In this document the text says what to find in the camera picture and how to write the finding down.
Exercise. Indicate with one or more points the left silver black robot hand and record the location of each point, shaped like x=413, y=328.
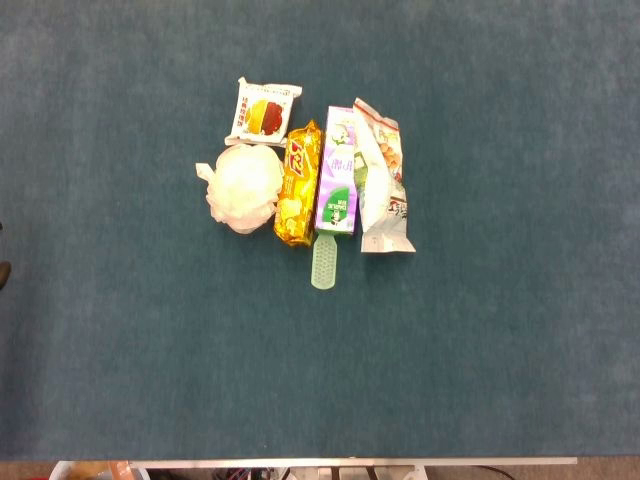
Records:
x=4, y=275

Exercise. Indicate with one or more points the white bath loofah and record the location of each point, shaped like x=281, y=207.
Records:
x=240, y=185

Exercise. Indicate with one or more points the small white pastry packet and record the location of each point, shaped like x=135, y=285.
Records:
x=260, y=115

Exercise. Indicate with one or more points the gold foil snack pack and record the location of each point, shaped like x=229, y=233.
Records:
x=297, y=190

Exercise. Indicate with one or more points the light green brush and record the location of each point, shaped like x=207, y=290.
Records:
x=323, y=265

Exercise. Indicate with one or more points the purple toothpaste box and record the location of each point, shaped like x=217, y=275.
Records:
x=337, y=170

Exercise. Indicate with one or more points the white and red snack bag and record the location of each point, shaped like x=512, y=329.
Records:
x=375, y=200

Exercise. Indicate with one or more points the teal table cloth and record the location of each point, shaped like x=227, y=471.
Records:
x=150, y=350

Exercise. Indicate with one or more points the white bucket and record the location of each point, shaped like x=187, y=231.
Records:
x=57, y=472

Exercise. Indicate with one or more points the white table frame rail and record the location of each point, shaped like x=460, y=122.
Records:
x=350, y=462

